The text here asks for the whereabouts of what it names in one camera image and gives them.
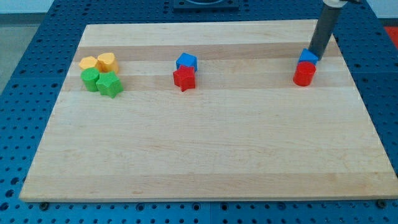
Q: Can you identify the green star block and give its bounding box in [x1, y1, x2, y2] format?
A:
[96, 71, 124, 98]

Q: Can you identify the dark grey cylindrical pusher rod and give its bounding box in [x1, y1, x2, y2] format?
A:
[308, 4, 341, 60]

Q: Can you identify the yellow heart block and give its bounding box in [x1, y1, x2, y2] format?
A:
[97, 52, 119, 74]

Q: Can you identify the blue triangle block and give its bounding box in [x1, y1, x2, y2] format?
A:
[298, 49, 318, 65]

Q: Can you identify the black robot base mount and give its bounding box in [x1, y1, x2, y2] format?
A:
[172, 0, 239, 11]

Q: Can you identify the red cylinder block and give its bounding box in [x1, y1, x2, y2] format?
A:
[293, 61, 317, 86]

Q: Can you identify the red star block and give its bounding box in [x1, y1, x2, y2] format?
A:
[173, 65, 196, 91]

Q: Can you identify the light wooden board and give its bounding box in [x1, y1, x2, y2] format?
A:
[19, 20, 397, 202]

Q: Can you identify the beige tool holder collar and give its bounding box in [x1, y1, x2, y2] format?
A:
[323, 0, 348, 8]

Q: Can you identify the yellow hexagon block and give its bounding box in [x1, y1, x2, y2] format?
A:
[78, 56, 101, 71]

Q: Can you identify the green cylinder block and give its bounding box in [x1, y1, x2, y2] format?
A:
[80, 67, 100, 92]

